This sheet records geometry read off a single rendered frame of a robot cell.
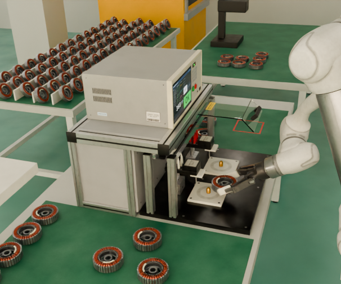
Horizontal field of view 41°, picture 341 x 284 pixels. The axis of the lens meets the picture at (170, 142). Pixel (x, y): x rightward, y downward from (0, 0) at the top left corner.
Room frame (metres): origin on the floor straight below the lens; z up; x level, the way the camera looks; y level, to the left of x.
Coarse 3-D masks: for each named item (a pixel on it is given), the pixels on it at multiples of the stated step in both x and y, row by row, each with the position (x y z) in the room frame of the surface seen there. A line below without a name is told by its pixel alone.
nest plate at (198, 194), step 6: (198, 186) 1.73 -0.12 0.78; (204, 186) 1.73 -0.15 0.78; (210, 186) 1.73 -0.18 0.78; (192, 192) 1.68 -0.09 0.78; (198, 192) 1.68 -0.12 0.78; (204, 192) 1.68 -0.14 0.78; (210, 192) 1.68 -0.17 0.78; (216, 192) 1.67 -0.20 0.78; (192, 198) 1.63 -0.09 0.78; (198, 198) 1.63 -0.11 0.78; (204, 198) 1.63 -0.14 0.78; (210, 198) 1.63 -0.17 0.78; (216, 198) 1.63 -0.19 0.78; (222, 198) 1.63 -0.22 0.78; (210, 204) 1.60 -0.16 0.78; (216, 204) 1.59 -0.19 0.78
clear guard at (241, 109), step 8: (216, 96) 2.10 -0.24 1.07; (224, 96) 2.10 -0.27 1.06; (216, 104) 2.00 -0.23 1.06; (224, 104) 2.00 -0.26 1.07; (232, 104) 1.99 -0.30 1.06; (240, 104) 1.99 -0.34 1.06; (248, 104) 1.99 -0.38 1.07; (256, 104) 2.04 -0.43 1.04; (200, 112) 1.91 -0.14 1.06; (208, 112) 1.91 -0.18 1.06; (216, 112) 1.91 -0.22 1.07; (224, 112) 1.90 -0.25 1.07; (232, 112) 1.90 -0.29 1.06; (240, 112) 1.90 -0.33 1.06; (248, 112) 1.92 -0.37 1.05; (248, 120) 1.86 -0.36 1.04; (256, 120) 1.91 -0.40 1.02
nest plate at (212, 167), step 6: (210, 162) 1.94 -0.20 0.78; (216, 162) 1.94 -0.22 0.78; (228, 162) 1.93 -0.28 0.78; (234, 162) 1.93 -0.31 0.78; (204, 168) 1.88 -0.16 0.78; (210, 168) 1.88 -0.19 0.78; (216, 168) 1.88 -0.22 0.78; (222, 168) 1.88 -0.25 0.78; (228, 168) 1.87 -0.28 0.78; (234, 168) 1.87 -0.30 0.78; (210, 174) 1.84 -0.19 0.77; (216, 174) 1.83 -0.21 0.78; (222, 174) 1.82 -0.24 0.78
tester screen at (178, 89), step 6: (186, 72) 1.83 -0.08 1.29; (186, 78) 1.82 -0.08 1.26; (180, 84) 1.74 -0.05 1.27; (186, 84) 1.82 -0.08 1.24; (174, 90) 1.68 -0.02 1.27; (180, 90) 1.74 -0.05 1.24; (174, 96) 1.67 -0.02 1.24; (180, 96) 1.74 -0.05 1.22; (174, 102) 1.67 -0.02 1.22; (174, 108) 1.67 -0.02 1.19; (180, 108) 1.74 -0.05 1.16; (174, 114) 1.67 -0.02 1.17; (174, 120) 1.67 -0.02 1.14
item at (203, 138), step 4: (200, 136) 1.95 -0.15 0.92; (204, 136) 1.95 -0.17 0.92; (208, 136) 1.95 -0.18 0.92; (212, 136) 1.95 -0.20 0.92; (192, 140) 1.95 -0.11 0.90; (200, 140) 1.91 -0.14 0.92; (204, 140) 1.91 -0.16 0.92; (208, 140) 1.91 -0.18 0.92; (212, 140) 1.92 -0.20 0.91; (188, 144) 1.92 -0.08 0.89; (192, 144) 1.92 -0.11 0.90; (196, 144) 1.91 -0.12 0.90; (200, 144) 1.91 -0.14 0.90; (204, 144) 1.90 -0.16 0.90; (208, 144) 1.89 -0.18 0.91; (212, 144) 1.92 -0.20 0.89; (216, 144) 1.94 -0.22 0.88; (192, 148) 1.95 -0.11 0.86; (200, 148) 1.90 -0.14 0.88; (204, 148) 1.90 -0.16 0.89; (208, 148) 1.89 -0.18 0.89; (212, 148) 1.90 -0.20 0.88; (216, 148) 1.90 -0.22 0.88; (192, 152) 1.95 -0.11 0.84
